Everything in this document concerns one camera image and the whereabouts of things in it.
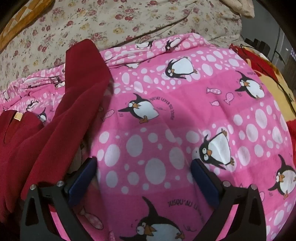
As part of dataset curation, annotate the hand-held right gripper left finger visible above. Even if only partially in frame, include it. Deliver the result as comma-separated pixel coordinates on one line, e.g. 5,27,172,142
20,156,99,241

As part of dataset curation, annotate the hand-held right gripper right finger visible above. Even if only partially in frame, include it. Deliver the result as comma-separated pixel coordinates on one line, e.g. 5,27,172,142
191,159,266,241

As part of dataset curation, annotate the dark red sweater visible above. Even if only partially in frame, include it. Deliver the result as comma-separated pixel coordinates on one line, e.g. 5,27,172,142
0,39,113,217

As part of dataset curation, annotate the pink penguin print blanket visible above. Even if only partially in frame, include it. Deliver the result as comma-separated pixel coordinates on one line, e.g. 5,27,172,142
0,32,292,241

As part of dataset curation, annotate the red and yellow blanket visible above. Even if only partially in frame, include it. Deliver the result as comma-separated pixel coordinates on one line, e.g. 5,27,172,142
229,43,296,144

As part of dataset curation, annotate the dark furniture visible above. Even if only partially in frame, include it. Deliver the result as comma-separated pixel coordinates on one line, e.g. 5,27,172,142
240,28,296,77

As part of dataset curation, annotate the floral beige quilt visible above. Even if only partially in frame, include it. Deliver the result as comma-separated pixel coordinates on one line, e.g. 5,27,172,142
0,0,242,92

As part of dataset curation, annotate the orange patterned cloth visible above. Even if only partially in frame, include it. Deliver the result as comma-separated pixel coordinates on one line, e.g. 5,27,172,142
0,0,55,43

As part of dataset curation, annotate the beige pillow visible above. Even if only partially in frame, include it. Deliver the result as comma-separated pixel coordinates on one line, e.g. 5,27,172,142
220,0,255,18

